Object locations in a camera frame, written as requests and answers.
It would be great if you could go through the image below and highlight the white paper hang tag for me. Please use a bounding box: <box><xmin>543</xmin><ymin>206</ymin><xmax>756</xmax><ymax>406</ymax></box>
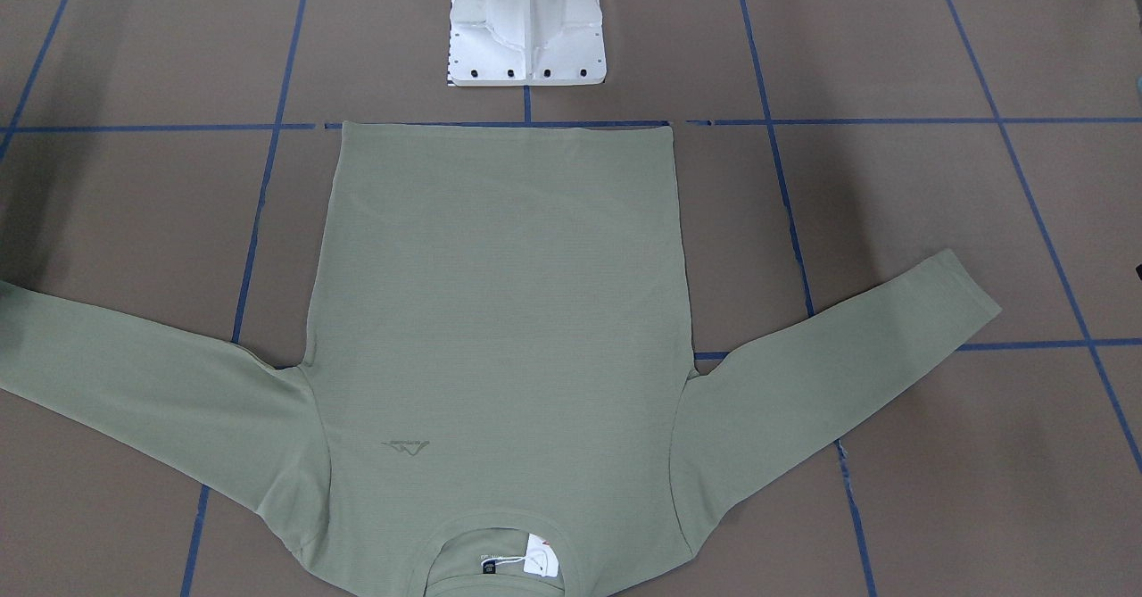
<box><xmin>522</xmin><ymin>533</ymin><xmax>560</xmax><ymax>579</ymax></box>

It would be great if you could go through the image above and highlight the olive green long-sleeve shirt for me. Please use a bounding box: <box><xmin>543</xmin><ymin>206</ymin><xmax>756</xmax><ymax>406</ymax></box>
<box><xmin>3</xmin><ymin>122</ymin><xmax>1000</xmax><ymax>596</ymax></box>

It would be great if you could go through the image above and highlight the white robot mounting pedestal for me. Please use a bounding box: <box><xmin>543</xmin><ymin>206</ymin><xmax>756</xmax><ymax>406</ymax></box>
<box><xmin>447</xmin><ymin>0</ymin><xmax>608</xmax><ymax>87</ymax></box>

